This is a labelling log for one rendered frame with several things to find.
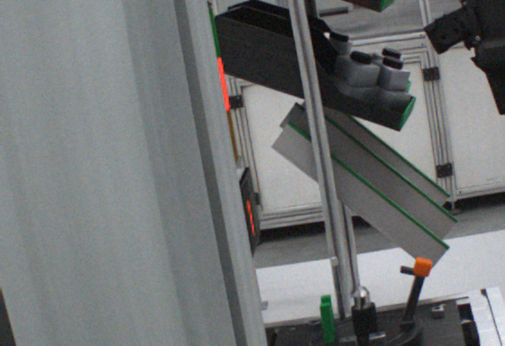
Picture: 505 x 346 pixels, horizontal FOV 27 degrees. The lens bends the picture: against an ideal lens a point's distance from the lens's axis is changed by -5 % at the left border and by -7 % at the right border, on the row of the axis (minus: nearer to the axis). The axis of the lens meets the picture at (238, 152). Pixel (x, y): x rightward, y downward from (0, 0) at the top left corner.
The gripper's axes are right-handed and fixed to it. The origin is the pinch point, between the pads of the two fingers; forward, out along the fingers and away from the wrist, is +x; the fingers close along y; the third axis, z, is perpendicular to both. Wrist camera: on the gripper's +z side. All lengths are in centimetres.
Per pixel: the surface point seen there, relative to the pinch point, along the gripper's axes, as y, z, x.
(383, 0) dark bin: -15.0, 12.5, -10.9
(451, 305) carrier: -4.8, 9.1, 28.4
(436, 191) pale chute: -42.4, 8.5, 22.6
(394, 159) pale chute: -43.4, 14.6, 16.5
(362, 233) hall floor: -380, 37, 125
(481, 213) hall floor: -382, -23, 125
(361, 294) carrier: 5.9, 20.2, 21.0
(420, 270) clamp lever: 6.1, 12.8, 19.3
